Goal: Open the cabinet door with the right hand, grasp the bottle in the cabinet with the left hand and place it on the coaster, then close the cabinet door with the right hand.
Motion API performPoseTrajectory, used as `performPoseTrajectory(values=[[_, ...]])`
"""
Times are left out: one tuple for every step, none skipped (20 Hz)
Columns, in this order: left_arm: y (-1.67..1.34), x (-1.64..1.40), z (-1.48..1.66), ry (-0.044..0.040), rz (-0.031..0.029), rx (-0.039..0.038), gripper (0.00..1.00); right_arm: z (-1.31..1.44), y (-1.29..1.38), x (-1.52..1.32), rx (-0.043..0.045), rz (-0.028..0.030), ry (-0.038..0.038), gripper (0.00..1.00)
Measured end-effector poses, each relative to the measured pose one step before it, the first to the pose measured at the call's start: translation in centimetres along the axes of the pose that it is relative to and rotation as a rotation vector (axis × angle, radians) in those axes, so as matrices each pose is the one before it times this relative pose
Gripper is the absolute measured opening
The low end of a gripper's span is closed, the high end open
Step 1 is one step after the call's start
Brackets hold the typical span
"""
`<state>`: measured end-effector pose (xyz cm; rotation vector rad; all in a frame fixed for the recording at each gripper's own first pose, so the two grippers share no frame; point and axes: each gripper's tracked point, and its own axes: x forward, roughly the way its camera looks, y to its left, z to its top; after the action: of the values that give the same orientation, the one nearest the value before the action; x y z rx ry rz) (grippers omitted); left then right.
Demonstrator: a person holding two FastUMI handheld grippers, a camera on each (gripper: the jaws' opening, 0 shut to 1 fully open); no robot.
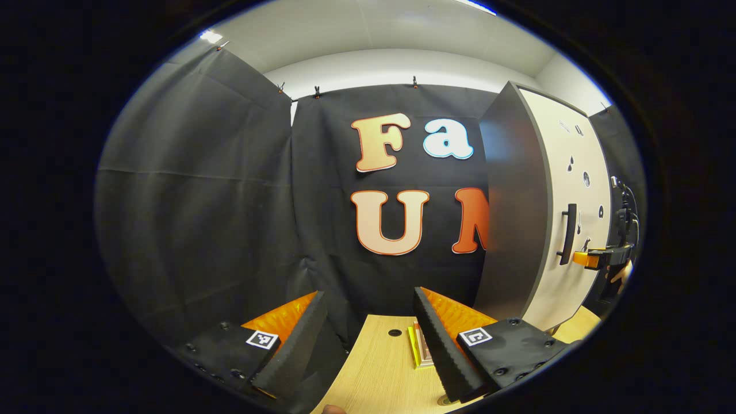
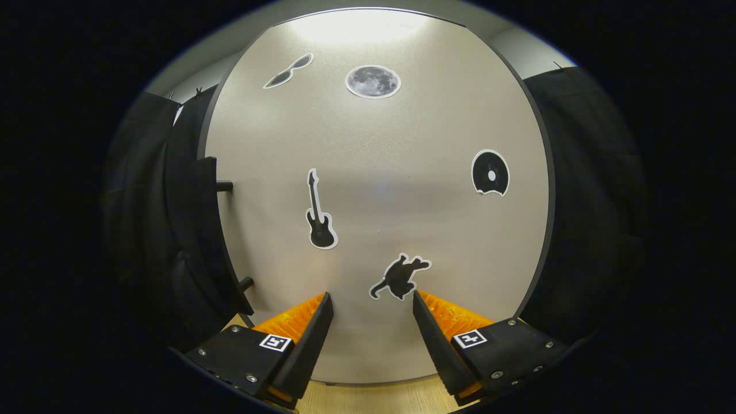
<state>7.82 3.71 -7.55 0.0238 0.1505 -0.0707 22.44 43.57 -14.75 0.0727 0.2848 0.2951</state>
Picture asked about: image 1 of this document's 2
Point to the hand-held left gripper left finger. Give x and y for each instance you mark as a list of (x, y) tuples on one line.
[(299, 345)]

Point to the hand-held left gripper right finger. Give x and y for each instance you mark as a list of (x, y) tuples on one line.
[(443, 351)]

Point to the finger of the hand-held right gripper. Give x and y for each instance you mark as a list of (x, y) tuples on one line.
[(586, 259)]

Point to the beige cabinet door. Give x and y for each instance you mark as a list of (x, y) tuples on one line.
[(560, 172)]

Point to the grey cabinet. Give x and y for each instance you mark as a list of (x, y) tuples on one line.
[(512, 201)]

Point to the brown cover book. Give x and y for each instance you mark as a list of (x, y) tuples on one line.
[(424, 348)]

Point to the yellow book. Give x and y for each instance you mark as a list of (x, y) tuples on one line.
[(413, 345)]

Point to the black backdrop cloth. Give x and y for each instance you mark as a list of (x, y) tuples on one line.
[(201, 201)]

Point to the ceiling light panel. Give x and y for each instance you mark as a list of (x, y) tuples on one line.
[(210, 36)]

